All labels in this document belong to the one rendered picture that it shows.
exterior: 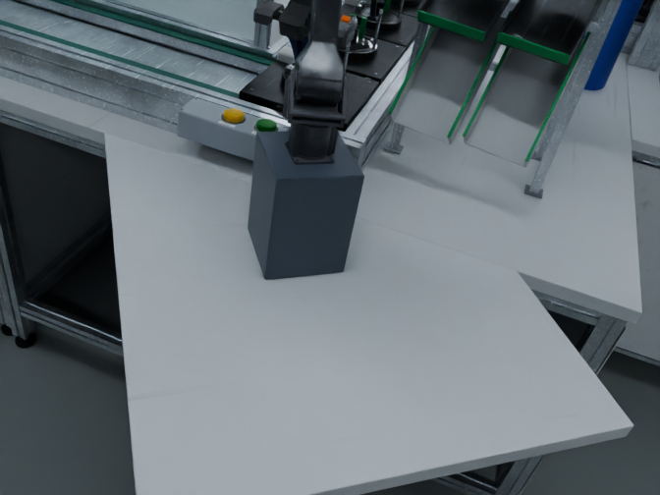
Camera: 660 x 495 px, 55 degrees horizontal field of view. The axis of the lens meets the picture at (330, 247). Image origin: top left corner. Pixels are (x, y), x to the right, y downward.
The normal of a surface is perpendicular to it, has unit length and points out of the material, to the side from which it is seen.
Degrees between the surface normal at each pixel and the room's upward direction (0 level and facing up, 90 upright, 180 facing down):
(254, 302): 0
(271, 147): 0
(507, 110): 45
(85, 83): 90
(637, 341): 90
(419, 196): 0
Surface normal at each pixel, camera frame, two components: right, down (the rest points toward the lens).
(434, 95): -0.24, -0.19
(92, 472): 0.15, -0.77
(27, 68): -0.33, 0.55
